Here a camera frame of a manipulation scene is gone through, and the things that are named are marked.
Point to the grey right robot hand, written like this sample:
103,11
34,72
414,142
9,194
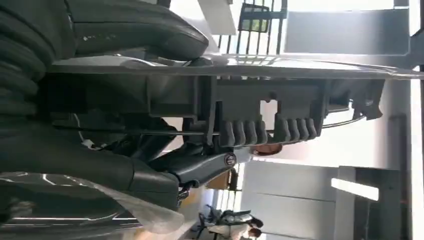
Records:
99,159

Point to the white plastic trim cover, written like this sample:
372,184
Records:
149,215

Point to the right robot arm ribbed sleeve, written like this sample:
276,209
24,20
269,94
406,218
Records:
20,59

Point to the black barred window grille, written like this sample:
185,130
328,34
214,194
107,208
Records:
261,26

